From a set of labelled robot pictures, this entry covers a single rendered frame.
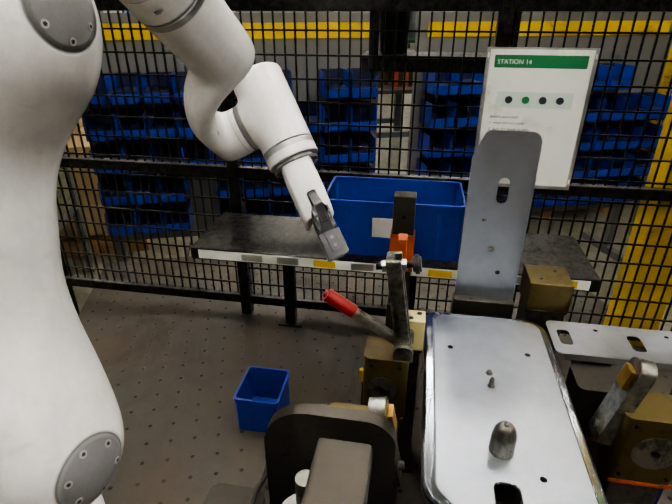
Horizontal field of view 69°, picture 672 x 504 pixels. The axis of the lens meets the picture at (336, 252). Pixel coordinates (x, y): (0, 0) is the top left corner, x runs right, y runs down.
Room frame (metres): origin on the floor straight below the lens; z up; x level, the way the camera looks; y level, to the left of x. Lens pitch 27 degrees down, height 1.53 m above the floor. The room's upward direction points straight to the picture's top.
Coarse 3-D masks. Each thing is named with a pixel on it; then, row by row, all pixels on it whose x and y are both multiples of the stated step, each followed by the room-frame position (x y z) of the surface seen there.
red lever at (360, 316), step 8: (328, 296) 0.62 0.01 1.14; (336, 296) 0.62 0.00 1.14; (336, 304) 0.62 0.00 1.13; (344, 304) 0.62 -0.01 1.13; (352, 304) 0.62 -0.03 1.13; (344, 312) 0.62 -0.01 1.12; (352, 312) 0.62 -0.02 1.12; (360, 312) 0.62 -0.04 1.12; (360, 320) 0.62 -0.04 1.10; (368, 320) 0.61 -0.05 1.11; (376, 320) 0.62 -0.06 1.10; (376, 328) 0.61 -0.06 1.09; (384, 328) 0.61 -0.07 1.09; (384, 336) 0.61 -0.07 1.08; (392, 336) 0.61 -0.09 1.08
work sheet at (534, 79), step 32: (512, 64) 1.12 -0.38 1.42; (544, 64) 1.10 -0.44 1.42; (576, 64) 1.09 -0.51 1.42; (512, 96) 1.11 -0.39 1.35; (544, 96) 1.10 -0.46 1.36; (576, 96) 1.09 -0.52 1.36; (480, 128) 1.12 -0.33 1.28; (512, 128) 1.11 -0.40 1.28; (544, 128) 1.10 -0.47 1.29; (576, 128) 1.09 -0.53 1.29; (544, 160) 1.10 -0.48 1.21
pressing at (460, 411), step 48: (432, 336) 0.71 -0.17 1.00; (480, 336) 0.72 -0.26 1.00; (528, 336) 0.72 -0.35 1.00; (432, 384) 0.59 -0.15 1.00; (480, 384) 0.59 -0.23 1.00; (528, 384) 0.59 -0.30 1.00; (432, 432) 0.49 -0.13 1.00; (480, 432) 0.49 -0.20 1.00; (528, 432) 0.49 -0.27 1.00; (576, 432) 0.50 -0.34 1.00; (432, 480) 0.41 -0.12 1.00; (480, 480) 0.42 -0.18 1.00; (528, 480) 0.42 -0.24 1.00; (576, 480) 0.42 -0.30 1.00
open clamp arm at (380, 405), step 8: (368, 400) 0.45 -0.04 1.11; (376, 400) 0.44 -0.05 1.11; (384, 400) 0.44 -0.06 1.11; (368, 408) 0.44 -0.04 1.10; (376, 408) 0.43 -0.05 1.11; (384, 408) 0.43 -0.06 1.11; (392, 408) 0.44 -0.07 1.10; (384, 416) 0.43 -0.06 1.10; (392, 416) 0.43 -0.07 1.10; (392, 424) 0.43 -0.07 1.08; (400, 464) 0.43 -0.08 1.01; (400, 472) 0.44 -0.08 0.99; (400, 480) 0.43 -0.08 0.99
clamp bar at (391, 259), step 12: (396, 252) 0.63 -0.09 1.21; (384, 264) 0.61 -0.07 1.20; (396, 264) 0.60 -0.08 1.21; (408, 264) 0.61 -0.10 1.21; (420, 264) 0.60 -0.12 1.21; (396, 276) 0.60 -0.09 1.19; (396, 288) 0.60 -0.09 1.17; (396, 300) 0.60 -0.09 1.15; (396, 312) 0.60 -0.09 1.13; (408, 312) 0.62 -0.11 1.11; (396, 324) 0.60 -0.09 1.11; (408, 324) 0.62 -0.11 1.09; (396, 336) 0.60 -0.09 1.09; (408, 336) 0.59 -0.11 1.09
